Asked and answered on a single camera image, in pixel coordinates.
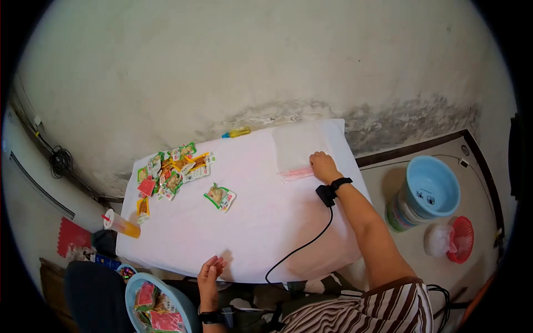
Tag person's left hand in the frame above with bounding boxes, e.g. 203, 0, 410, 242
197, 255, 228, 314

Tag person's right hand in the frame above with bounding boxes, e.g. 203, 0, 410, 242
309, 151, 345, 186

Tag person's left fingers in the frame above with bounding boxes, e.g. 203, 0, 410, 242
200, 255, 228, 279

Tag stack of clear zip bags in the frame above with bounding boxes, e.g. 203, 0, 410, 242
272, 122, 330, 184

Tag black wrist band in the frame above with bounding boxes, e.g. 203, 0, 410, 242
198, 310, 235, 328
315, 177, 354, 208

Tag blue basin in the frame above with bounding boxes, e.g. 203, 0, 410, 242
125, 272, 201, 333

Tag person's legs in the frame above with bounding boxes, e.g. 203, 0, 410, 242
162, 272, 364, 333

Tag white table cloth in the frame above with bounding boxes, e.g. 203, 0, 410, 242
115, 118, 372, 284

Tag green white snack packet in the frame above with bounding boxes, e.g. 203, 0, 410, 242
203, 182, 237, 213

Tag heap of red snack bags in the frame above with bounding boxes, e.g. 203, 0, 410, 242
133, 281, 187, 333

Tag small bowl of sweets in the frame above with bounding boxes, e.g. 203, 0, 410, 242
118, 264, 138, 284

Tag yellow snack packet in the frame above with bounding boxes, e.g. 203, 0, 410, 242
136, 196, 152, 224

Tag green white tin can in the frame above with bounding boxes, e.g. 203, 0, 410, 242
385, 191, 418, 233

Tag pile of snack packets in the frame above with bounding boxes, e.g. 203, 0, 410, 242
137, 142, 217, 201

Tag plastic cup of orange drink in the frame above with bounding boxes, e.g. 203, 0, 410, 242
102, 208, 142, 239

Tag blue box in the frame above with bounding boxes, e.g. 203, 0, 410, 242
94, 253, 122, 271

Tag light blue plastic tub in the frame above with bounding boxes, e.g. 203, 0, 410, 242
399, 155, 461, 220

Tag dark blue chair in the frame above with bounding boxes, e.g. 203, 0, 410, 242
64, 261, 135, 333

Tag white plastic bag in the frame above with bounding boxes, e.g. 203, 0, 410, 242
423, 223, 453, 258

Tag red scalloped mat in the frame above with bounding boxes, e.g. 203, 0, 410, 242
57, 216, 92, 259

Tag person's body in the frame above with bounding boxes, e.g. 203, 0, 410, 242
278, 233, 436, 333

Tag red plastic basket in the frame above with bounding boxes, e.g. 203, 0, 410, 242
446, 216, 475, 264

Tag orange pole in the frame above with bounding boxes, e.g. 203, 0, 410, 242
457, 270, 497, 330

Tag coiled black cable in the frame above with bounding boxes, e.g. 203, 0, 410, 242
49, 145, 74, 179

